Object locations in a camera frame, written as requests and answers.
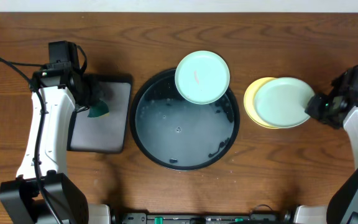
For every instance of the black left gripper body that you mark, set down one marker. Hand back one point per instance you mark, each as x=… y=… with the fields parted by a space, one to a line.
x=91 y=95

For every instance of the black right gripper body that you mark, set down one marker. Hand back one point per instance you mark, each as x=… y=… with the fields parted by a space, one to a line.
x=322 y=106

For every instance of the green yellow sponge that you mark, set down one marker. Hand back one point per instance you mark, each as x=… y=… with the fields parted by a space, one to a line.
x=98 y=109

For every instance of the sage green plate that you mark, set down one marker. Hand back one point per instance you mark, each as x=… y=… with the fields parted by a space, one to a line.
x=282 y=102

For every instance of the yellow plate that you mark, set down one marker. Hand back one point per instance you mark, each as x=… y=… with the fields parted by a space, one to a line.
x=249 y=102

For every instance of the light teal plate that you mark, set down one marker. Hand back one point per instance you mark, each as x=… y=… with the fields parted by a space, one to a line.
x=202 y=77

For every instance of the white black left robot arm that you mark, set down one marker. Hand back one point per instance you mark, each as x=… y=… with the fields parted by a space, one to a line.
x=42 y=191

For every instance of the black rectangular tray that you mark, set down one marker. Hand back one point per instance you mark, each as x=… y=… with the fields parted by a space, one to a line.
x=89 y=131

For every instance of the black round tray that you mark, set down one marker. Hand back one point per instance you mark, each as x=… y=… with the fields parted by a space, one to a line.
x=177 y=134

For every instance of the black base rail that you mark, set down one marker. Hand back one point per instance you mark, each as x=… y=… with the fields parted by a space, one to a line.
x=261 y=214

